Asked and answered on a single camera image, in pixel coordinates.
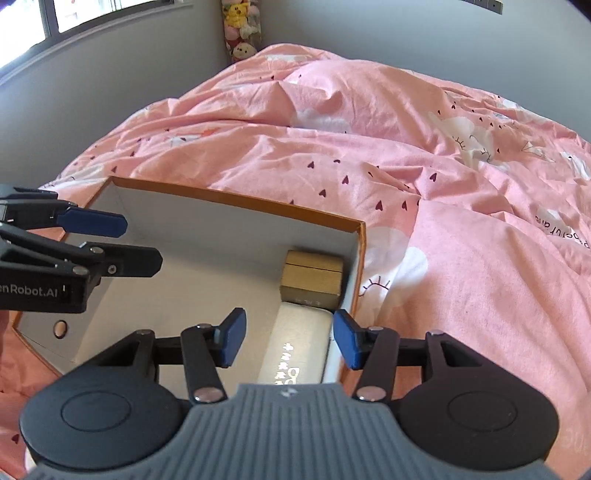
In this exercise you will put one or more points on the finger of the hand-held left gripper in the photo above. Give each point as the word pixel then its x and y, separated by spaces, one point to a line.
pixel 94 223
pixel 134 262

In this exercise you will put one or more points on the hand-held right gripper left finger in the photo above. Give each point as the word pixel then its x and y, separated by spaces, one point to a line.
pixel 233 338

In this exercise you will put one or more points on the orange cardboard box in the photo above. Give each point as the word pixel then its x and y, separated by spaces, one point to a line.
pixel 207 258

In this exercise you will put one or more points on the window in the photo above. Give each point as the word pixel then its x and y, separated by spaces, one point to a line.
pixel 92 9

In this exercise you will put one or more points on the pink printed blanket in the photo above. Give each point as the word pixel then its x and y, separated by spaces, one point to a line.
pixel 461 277

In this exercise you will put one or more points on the small gold box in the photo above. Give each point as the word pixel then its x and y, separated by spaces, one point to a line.
pixel 311 277

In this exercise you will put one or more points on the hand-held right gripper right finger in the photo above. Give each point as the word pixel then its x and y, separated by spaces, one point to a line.
pixel 346 342

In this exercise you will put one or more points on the bag of plush toys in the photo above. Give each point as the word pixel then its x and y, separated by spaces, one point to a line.
pixel 240 21

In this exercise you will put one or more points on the white oblong case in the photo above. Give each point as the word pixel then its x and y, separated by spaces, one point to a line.
pixel 295 334

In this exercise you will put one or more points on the dark wall fixture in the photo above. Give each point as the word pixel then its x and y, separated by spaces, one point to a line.
pixel 490 4

